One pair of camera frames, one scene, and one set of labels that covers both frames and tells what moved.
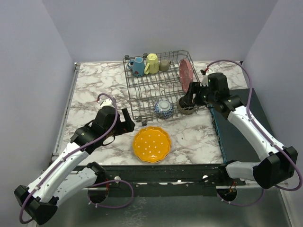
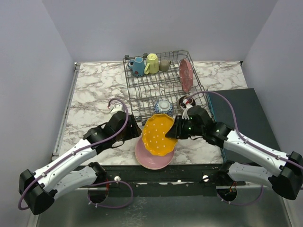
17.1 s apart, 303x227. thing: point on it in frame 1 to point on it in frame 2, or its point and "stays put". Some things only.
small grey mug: [164, 65] stays put
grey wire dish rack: [157, 82] stays put
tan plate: [152, 144] to [154, 131]
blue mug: [138, 65] stays put
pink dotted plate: [186, 74] stays put
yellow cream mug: [152, 65] stays put
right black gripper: [195, 87] to [176, 131]
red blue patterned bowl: [164, 108] stays put
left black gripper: [126, 126] to [134, 131]
